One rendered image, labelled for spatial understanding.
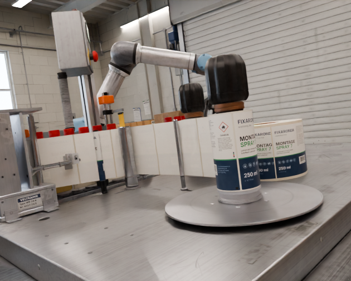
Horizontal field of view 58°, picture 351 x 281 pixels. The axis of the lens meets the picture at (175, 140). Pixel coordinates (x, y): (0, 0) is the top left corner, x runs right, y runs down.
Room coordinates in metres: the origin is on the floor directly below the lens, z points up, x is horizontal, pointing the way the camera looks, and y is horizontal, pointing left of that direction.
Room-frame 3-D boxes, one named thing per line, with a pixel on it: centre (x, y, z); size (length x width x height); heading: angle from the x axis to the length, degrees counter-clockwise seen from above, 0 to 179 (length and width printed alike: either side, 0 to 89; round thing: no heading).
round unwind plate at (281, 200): (0.64, -0.11, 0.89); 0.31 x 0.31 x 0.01
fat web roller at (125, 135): (0.95, 0.15, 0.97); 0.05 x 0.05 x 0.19
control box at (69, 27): (1.17, 0.32, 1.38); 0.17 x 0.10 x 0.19; 10
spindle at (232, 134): (0.64, -0.11, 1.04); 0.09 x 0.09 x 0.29
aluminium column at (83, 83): (1.26, 0.31, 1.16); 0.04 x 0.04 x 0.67; 44
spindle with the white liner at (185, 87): (1.04, -0.07, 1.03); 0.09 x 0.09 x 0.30
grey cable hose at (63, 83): (1.14, 0.37, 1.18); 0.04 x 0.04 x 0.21
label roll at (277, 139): (0.90, -0.25, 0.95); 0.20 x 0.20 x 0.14
